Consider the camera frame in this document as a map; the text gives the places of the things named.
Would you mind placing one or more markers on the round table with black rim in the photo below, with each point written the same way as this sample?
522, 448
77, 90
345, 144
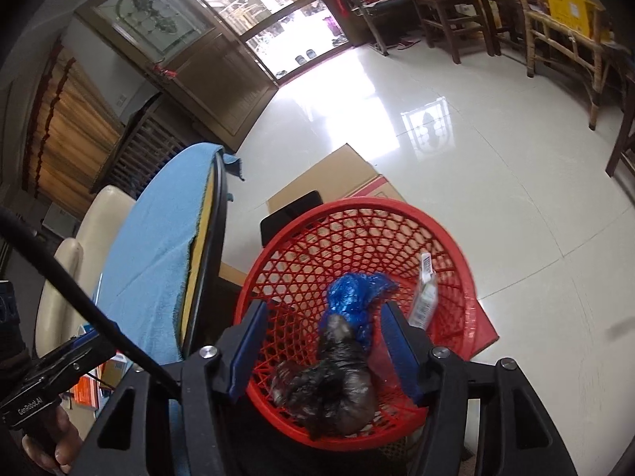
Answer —
213, 238

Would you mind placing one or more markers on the dark wooden chair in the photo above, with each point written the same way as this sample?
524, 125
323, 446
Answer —
626, 134

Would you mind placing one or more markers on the wooden lattice cabinet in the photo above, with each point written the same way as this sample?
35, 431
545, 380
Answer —
144, 148

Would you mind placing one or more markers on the brown curtain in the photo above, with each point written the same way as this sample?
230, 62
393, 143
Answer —
74, 124

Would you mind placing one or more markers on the orange book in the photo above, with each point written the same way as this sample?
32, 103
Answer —
87, 391

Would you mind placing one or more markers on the black phone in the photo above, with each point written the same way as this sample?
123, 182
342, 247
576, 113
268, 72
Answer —
292, 213

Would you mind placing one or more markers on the wooden door with glass panel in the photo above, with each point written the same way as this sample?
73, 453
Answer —
198, 69

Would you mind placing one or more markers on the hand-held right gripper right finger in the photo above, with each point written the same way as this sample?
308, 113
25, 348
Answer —
397, 347

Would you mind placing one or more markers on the blue tablecloth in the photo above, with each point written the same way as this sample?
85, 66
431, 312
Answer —
149, 258

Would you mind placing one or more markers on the brown cardboard box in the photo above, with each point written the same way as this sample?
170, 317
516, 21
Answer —
337, 173

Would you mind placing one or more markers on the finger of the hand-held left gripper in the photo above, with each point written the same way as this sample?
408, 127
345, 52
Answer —
74, 357

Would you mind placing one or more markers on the blue plastic bag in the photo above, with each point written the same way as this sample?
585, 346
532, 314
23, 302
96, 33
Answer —
352, 302

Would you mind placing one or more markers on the bamboo chair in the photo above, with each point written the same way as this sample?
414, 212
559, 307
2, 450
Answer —
545, 29

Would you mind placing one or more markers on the yellow cardboard box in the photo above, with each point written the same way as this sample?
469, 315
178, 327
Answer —
570, 7

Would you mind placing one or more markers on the metal frame chair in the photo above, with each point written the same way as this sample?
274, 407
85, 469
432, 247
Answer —
377, 5

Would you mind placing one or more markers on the black plastic bag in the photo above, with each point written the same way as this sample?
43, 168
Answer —
327, 391

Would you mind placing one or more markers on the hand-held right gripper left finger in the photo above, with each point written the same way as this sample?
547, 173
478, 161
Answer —
248, 347

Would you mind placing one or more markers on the person's left hand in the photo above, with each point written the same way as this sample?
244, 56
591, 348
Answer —
64, 448

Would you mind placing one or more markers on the red plastic basket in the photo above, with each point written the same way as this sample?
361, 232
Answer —
307, 258

